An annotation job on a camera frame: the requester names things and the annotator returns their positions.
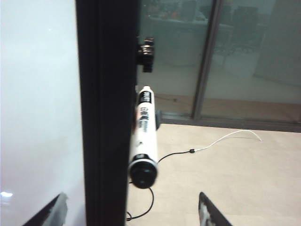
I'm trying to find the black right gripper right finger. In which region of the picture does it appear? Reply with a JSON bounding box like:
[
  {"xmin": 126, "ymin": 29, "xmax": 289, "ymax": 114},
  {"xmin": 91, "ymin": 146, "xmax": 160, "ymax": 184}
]
[{"xmin": 198, "ymin": 191, "xmax": 234, "ymax": 226}]

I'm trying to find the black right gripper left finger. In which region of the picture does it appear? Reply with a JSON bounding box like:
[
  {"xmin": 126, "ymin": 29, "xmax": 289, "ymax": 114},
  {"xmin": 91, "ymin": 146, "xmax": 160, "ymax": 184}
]
[{"xmin": 22, "ymin": 192, "xmax": 69, "ymax": 226}]

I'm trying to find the white marker pen black cap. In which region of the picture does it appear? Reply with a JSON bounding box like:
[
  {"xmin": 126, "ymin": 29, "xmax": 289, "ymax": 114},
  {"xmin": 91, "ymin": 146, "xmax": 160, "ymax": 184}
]
[{"xmin": 127, "ymin": 85, "xmax": 160, "ymax": 189}]

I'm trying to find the large white whiteboard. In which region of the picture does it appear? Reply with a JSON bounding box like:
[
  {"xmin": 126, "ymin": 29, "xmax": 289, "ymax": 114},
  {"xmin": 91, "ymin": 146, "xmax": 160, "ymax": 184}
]
[{"xmin": 0, "ymin": 0, "xmax": 86, "ymax": 226}]

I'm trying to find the black clip knob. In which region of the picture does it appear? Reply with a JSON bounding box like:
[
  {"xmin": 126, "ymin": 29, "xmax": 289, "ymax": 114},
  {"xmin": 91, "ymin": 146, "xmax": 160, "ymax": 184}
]
[{"xmin": 135, "ymin": 37, "xmax": 156, "ymax": 73}]

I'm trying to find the black floor cable with plug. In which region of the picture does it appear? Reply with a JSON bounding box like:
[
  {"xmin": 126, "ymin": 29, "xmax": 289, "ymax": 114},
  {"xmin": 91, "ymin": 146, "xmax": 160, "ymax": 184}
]
[{"xmin": 125, "ymin": 148, "xmax": 196, "ymax": 222}]

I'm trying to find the thin white cable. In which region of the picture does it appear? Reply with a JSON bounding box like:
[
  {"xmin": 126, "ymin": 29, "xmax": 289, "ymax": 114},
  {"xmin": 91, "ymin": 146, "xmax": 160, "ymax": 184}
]
[{"xmin": 194, "ymin": 129, "xmax": 263, "ymax": 153}]

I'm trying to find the black whiteboard tray rail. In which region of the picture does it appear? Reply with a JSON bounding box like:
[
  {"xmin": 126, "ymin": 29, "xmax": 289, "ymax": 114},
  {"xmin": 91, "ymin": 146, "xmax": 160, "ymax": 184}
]
[{"xmin": 75, "ymin": 0, "xmax": 140, "ymax": 226}]

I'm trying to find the grey metal glass wall post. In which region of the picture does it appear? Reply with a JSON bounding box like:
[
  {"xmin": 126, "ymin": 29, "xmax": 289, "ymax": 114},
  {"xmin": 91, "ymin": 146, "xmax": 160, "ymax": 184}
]
[{"xmin": 192, "ymin": 0, "xmax": 223, "ymax": 119}]

